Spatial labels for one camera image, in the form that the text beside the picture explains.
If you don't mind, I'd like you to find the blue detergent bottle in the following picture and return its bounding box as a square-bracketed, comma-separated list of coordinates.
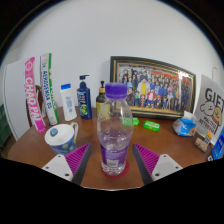
[210, 126, 224, 161]

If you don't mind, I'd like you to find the dark blue pump bottle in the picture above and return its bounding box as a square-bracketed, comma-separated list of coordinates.
[76, 74, 93, 120]

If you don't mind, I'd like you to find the clear purple-capped water bottle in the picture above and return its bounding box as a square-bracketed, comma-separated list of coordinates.
[96, 82, 134, 177]

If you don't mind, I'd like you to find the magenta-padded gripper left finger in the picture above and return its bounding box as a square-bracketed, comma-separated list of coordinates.
[40, 143, 92, 186]

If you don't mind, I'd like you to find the amber black-capped bottle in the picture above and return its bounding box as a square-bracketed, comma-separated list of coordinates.
[95, 80, 108, 118]

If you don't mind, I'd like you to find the white blue-capped lotion bottle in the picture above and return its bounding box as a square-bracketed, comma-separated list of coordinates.
[59, 83, 78, 122]

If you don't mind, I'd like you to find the small snack packet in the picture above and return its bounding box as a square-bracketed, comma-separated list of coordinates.
[194, 137, 209, 153]

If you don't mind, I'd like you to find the small orange box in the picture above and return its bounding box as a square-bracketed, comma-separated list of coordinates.
[204, 131, 214, 145]

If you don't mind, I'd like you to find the white paper gift bag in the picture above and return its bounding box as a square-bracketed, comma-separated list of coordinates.
[193, 67, 224, 136]

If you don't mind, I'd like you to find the framed group photo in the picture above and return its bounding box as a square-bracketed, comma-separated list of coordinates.
[109, 55, 197, 120]

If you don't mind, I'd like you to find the blue painted white mug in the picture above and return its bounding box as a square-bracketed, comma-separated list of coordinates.
[44, 121, 80, 157]

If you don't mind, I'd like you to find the pink shuttlecock tube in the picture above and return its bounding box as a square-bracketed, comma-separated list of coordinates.
[23, 56, 47, 134]

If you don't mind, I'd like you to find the white flat panel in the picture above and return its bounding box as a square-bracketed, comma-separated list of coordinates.
[2, 59, 36, 142]

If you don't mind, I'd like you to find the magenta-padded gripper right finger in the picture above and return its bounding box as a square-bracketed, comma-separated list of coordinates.
[132, 143, 184, 186]

